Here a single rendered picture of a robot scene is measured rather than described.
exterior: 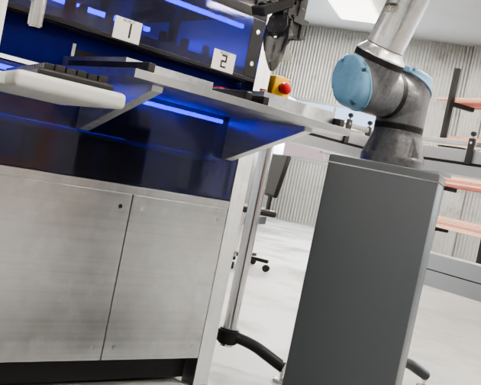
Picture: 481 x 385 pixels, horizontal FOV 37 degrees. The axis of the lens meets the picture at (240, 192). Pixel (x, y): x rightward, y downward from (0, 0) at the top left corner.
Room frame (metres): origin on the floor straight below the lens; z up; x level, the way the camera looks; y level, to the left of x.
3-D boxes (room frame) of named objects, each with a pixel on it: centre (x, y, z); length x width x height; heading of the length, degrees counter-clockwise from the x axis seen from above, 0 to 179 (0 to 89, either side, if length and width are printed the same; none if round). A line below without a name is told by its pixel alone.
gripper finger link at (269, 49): (1.90, -0.02, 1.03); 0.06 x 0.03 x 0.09; 135
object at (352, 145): (2.64, -0.17, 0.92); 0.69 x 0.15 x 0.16; 130
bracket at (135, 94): (1.77, 0.34, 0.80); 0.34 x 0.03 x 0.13; 40
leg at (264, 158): (2.55, -0.06, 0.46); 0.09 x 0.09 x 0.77; 40
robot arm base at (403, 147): (1.70, -0.34, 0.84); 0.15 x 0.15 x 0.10
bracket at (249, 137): (2.09, -0.04, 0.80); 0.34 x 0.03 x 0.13; 40
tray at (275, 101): (2.01, 0.00, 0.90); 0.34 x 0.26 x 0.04; 39
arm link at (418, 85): (1.70, -0.33, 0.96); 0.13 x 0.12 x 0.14; 128
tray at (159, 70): (1.88, 0.33, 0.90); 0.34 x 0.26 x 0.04; 40
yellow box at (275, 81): (2.35, -0.04, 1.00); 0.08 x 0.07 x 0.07; 40
